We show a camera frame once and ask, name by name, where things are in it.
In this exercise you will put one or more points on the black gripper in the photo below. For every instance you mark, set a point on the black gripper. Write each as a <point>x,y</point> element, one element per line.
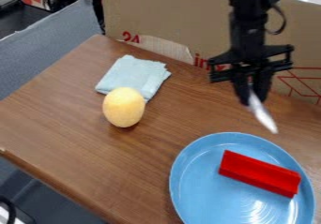
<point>247,55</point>

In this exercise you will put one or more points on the white toothpaste tube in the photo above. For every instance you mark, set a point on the white toothpaste tube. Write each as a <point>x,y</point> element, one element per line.
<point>261,113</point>

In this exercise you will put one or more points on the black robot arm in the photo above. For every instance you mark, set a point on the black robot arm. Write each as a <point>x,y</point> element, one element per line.
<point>251,9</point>

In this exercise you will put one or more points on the light blue folded cloth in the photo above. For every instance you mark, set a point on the light blue folded cloth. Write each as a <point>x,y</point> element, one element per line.
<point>135,73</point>

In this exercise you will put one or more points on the blue plate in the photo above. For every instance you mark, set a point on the blue plate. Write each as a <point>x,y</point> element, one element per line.
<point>207,198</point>

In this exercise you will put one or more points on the cardboard box with red print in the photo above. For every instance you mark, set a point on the cardboard box with red print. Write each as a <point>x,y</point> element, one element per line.
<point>190,30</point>

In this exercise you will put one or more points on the red plastic block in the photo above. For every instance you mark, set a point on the red plastic block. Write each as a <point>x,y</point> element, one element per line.
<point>259,174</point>

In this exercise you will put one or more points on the yellow lemon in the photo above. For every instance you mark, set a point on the yellow lemon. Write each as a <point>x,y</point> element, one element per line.
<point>123,107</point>

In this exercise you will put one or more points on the grey fabric partition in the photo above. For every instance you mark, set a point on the grey fabric partition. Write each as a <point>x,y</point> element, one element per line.
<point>32,49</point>

